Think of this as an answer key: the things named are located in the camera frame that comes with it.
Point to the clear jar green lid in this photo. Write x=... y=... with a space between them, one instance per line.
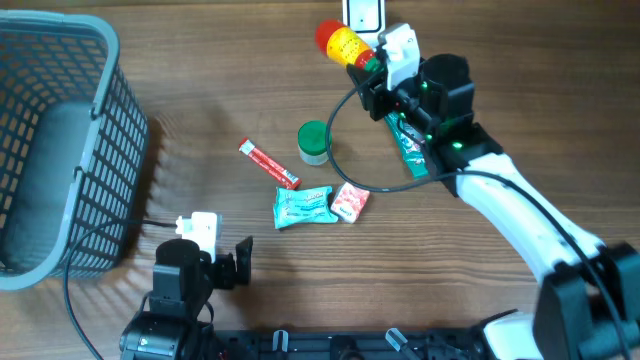
x=311 y=143

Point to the white barcode scanner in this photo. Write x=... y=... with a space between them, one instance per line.
x=364 y=16

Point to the grey plastic shopping basket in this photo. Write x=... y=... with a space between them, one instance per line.
x=73 y=142

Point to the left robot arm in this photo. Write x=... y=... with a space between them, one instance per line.
x=166 y=325

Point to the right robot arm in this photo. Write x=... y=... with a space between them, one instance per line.
x=588 y=305

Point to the red sauce bottle green cap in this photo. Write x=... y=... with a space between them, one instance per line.
x=341 y=44

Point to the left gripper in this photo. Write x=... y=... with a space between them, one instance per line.
x=226 y=265

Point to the teal tissue packet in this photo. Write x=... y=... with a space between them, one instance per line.
x=293 y=207

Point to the red stick packet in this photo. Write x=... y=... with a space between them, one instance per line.
x=283 y=176

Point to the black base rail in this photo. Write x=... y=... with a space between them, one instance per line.
x=350 y=345

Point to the dark green box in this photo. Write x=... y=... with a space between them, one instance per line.
x=408 y=141

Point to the red white snack packet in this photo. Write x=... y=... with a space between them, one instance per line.
x=349 y=202

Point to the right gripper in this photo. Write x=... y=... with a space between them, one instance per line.
x=373 y=90

